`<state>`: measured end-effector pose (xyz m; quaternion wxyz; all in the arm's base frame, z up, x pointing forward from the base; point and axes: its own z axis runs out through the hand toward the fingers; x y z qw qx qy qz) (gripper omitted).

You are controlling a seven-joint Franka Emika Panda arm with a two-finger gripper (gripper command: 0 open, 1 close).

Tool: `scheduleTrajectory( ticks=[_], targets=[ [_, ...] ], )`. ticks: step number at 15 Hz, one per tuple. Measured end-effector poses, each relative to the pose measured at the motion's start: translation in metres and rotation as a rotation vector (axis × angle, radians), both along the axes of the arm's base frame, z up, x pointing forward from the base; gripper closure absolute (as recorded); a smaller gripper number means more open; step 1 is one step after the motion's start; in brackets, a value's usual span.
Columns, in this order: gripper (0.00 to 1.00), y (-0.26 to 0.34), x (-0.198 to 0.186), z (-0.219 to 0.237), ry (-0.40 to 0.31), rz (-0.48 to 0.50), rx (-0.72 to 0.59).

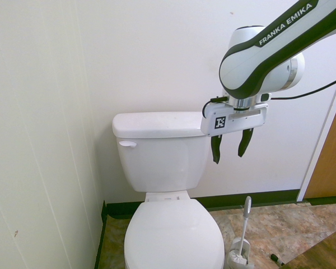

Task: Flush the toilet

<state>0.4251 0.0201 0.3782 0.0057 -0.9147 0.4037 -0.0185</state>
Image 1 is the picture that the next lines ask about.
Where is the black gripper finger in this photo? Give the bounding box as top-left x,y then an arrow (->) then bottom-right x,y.
237,128 -> 255,159
210,134 -> 223,165

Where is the white gripper body with marker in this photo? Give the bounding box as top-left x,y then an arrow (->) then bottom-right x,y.
200,102 -> 269,138

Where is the white toilet tank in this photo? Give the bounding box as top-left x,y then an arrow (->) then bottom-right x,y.
116,131 -> 211,193

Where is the white toilet tank lid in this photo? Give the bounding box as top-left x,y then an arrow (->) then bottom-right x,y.
112,111 -> 207,139

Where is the white toilet brush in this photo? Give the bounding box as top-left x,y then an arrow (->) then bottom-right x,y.
237,196 -> 253,260

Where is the white toilet seat lid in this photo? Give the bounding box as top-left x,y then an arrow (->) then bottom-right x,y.
124,199 -> 225,269

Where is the white toilet brush holder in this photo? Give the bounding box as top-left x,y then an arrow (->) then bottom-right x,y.
227,236 -> 256,269

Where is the brown wooden door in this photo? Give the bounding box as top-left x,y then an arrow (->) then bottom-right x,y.
304,83 -> 336,200

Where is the small black marker pen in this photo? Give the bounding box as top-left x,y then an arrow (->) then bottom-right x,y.
269,253 -> 285,266

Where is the short black cable loop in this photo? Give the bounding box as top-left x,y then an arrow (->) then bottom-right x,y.
201,96 -> 229,118

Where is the white door frame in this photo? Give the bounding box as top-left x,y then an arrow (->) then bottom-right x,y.
296,73 -> 336,202

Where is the long black cable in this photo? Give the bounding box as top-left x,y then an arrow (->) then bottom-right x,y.
268,73 -> 336,101

